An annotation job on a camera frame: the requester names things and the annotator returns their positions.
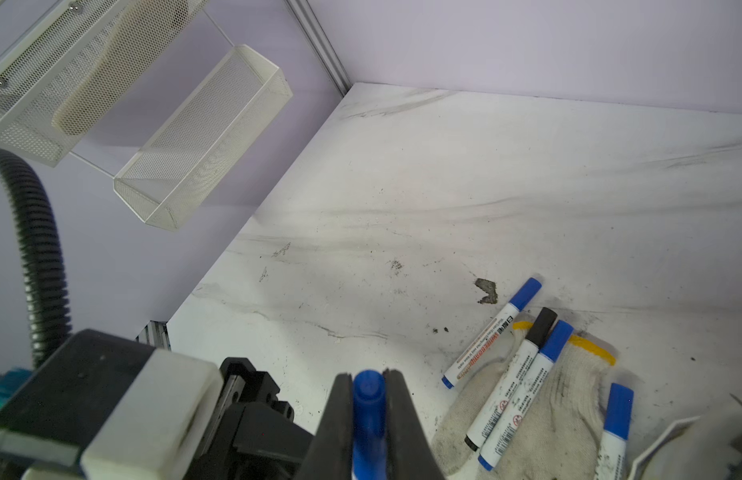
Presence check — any white knit glove on table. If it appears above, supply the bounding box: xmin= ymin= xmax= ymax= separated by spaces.
xmin=430 ymin=320 xmax=618 ymax=480

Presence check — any upper white mesh shelf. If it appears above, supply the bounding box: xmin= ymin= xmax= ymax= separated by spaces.
xmin=0 ymin=0 xmax=210 ymax=169

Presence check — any potted green plant white pot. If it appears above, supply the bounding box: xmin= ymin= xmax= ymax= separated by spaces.
xmin=627 ymin=394 xmax=742 ymax=479

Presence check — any black corrugated cable left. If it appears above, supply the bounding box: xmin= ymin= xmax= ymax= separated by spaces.
xmin=0 ymin=145 xmax=73 ymax=370

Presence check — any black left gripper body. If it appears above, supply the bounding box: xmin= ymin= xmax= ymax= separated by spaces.
xmin=185 ymin=357 xmax=313 ymax=479

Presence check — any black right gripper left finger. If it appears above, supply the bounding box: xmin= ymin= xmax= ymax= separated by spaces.
xmin=295 ymin=373 xmax=354 ymax=480

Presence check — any beige cloth in shelf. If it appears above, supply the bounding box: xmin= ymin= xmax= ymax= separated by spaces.
xmin=52 ymin=1 xmax=203 ymax=136

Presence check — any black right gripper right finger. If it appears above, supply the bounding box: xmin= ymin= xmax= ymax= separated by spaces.
xmin=383 ymin=369 xmax=445 ymax=480

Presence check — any white mesh shelf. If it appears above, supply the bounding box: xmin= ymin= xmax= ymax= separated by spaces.
xmin=113 ymin=45 xmax=293 ymax=231
xmin=0 ymin=0 xmax=210 ymax=169

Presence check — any lower white mesh shelf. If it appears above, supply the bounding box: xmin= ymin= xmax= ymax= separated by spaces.
xmin=113 ymin=45 xmax=293 ymax=231

